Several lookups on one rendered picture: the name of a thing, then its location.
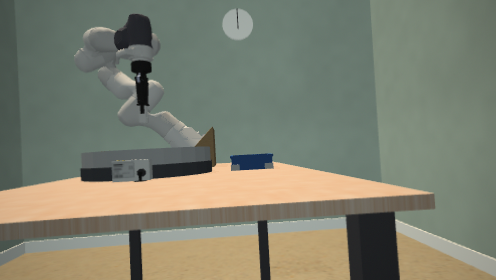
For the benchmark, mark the blue crate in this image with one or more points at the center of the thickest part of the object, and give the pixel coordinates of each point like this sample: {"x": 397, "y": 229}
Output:
{"x": 251, "y": 162}

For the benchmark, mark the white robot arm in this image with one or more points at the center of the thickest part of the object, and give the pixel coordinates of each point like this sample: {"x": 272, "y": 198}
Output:
{"x": 101, "y": 45}

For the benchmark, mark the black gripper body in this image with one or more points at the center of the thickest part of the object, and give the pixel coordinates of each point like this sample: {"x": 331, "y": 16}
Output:
{"x": 139, "y": 65}

